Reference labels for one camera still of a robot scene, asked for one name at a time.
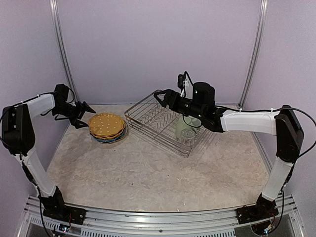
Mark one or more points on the aluminium corner post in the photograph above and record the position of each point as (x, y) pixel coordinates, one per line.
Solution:
(255, 51)
(58, 31)

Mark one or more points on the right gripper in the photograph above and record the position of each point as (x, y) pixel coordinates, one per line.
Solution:
(169, 97)

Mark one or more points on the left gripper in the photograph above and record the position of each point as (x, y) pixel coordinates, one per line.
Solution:
(81, 109)

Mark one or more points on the left aluminium corner post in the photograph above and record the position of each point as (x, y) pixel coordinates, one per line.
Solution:
(58, 31)

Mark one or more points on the cream bird pattern plate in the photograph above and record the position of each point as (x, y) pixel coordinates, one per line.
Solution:
(125, 125)

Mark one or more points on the metal wire dish rack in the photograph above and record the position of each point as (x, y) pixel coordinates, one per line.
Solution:
(158, 124)

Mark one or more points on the clear glass cup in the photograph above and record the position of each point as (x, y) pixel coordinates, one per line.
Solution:
(187, 137)

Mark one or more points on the right aluminium corner post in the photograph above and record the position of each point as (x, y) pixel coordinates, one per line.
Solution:
(255, 51)

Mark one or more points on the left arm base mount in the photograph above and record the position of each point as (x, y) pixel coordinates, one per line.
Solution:
(69, 214)

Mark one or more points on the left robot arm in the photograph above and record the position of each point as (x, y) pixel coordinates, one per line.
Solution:
(18, 136)

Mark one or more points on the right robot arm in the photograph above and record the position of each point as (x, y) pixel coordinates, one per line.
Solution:
(282, 124)

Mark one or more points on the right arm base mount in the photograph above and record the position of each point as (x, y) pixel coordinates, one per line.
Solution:
(253, 213)

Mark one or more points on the blue polka dot plate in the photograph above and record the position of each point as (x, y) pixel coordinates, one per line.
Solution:
(113, 140)

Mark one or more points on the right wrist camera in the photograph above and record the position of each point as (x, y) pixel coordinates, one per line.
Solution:
(184, 80)

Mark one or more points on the pale green mug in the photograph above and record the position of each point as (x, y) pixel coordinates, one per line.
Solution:
(183, 123)

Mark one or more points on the aluminium front rail frame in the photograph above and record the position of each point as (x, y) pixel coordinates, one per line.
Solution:
(99, 222)

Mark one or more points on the yellow polka dot plate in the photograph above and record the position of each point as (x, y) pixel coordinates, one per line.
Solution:
(118, 134)
(106, 124)

